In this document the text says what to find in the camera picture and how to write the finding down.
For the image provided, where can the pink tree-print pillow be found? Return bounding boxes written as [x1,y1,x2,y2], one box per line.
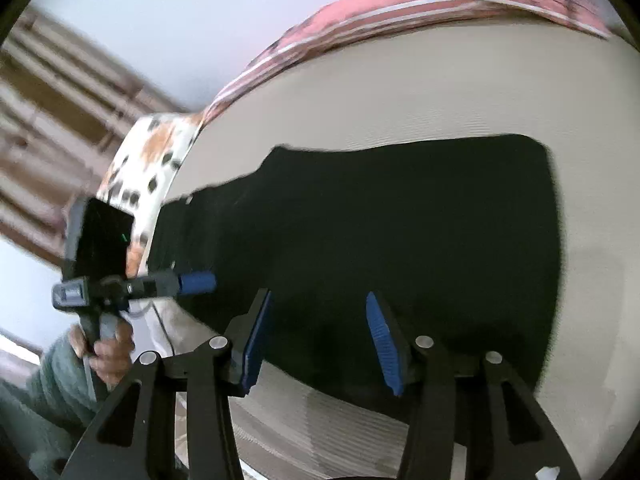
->
[202,0,615,132]

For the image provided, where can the striped beige curtain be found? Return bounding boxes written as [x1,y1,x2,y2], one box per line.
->
[0,2,192,267]

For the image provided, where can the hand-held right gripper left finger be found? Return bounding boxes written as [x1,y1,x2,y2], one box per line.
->
[60,287,275,480]

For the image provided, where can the black pants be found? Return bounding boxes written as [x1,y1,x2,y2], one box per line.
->
[142,132,565,430]

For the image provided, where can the person's left hand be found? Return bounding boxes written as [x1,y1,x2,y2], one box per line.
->
[70,319,137,392]

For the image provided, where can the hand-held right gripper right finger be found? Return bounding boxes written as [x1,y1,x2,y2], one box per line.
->
[365,291,581,480]

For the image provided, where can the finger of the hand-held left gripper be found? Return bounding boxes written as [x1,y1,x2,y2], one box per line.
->
[155,270,219,301]

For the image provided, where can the floral white pillow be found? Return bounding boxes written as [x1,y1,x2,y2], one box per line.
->
[95,112,207,281]

